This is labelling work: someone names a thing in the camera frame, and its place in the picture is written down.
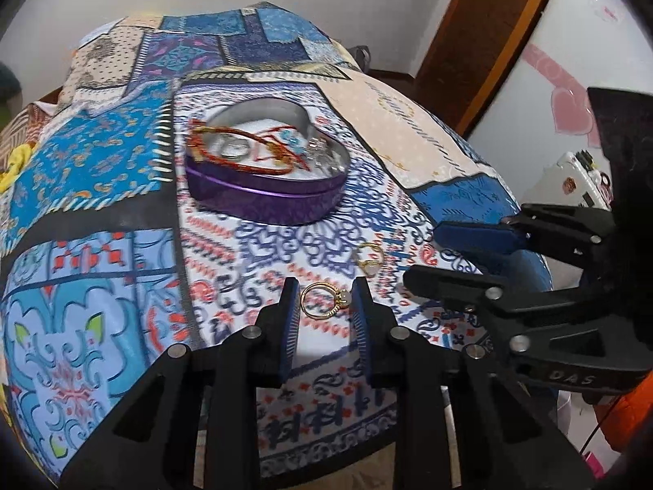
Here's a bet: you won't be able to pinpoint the orange striped cloth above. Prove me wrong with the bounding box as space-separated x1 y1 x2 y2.
0 102 62 156

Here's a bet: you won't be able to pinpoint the silver charm jewelry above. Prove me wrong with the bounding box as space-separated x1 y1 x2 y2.
305 137 335 170

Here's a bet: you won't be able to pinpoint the white box with stickers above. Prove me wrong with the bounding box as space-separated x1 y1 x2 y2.
520 148 616 215

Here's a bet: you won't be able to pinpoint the blue patchwork blanket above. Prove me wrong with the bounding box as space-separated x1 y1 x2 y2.
0 0 552 490

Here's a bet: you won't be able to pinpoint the pink heart wall sticker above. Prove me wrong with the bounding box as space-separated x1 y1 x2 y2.
525 43 604 149

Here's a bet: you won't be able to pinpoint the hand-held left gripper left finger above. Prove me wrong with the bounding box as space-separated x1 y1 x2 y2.
61 276 302 490

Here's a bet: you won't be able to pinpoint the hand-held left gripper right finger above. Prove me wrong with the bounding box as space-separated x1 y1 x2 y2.
352 276 595 490

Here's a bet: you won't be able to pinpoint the purple heart-shaped tin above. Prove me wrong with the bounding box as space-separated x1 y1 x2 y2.
184 98 352 225

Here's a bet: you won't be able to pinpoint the yellow cloth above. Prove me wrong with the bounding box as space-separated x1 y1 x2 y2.
0 143 33 195

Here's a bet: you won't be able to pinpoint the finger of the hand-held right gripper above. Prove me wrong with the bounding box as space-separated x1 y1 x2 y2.
433 203 618 266
403 264 633 373

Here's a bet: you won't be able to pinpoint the silver ring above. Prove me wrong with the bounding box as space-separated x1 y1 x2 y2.
218 131 252 160

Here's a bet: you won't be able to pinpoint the thick red braided bracelet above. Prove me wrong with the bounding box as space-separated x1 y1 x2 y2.
188 120 287 177

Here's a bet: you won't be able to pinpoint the gold ring with stone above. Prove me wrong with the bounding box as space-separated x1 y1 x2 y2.
300 286 353 320
354 243 383 277

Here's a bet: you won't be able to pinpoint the beaded bracelets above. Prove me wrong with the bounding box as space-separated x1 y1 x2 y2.
250 122 312 172

